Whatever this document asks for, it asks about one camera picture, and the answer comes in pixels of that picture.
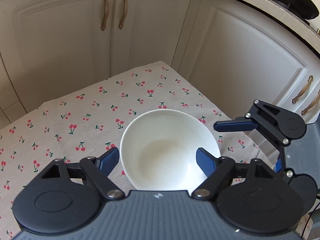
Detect white bowl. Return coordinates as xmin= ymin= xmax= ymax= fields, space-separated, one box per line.
xmin=120 ymin=109 xmax=221 ymax=192

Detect cream kitchen base cabinets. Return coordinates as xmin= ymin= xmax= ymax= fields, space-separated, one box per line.
xmin=1 ymin=0 xmax=319 ymax=129

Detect cherry print tablecloth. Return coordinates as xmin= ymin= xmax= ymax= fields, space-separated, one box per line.
xmin=0 ymin=60 xmax=311 ymax=240

